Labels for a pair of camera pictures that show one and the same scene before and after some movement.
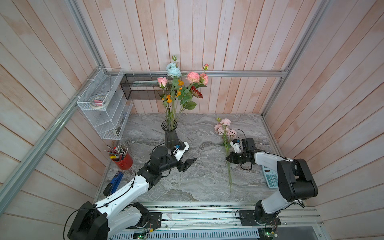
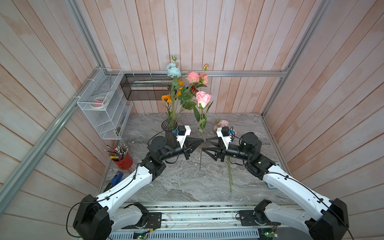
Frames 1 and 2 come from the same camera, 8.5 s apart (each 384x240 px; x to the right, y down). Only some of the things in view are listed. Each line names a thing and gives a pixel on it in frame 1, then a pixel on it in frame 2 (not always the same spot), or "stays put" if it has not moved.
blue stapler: x=111 y=188 stays put
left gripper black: x=186 y=165 -> x=191 y=142
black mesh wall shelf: x=142 y=86 stays put
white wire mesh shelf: x=106 y=102 stays put
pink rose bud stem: x=162 y=82 -> x=202 y=139
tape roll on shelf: x=97 y=102 stays put
